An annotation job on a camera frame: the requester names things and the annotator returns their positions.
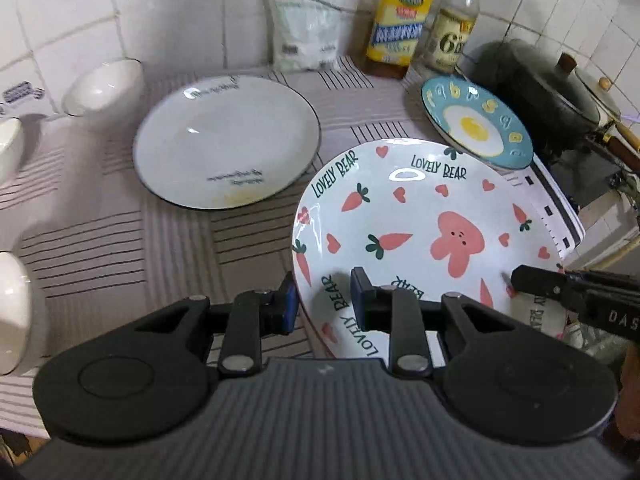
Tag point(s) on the gas stove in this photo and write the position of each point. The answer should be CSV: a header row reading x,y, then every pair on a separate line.
x,y
595,170

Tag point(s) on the blue fried egg plate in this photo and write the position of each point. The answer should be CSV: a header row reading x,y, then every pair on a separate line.
x,y
475,125

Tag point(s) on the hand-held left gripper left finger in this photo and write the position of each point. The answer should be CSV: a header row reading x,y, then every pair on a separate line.
x,y
287,305

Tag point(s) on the wall sticker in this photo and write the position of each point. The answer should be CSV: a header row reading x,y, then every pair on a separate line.
x,y
20,92

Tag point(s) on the clear vinegar bottle yellow cap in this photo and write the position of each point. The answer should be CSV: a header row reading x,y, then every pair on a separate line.
x,y
452,30

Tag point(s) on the white ribbed bowl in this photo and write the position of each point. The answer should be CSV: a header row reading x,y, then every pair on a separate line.
x,y
12,310
7,150
102,87

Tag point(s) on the white carrot bear print plate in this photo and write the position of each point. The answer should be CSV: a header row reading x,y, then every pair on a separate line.
x,y
425,220

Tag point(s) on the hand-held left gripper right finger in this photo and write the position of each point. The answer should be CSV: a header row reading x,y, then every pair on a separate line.
x,y
357,290

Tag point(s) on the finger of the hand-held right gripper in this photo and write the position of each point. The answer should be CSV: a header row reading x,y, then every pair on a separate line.
x,y
537,282

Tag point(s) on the striped table mat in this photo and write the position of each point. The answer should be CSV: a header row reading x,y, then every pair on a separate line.
x,y
125,250

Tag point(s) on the yellow label oil bottle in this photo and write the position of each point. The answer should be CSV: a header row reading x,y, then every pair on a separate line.
x,y
397,20

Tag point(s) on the white salt bag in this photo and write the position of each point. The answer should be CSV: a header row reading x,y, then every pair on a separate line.
x,y
305,25

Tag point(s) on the pot lid with wooden knob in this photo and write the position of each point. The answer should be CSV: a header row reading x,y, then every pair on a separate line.
x,y
597,90

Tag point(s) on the black wok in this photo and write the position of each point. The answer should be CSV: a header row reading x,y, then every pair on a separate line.
x,y
530,80

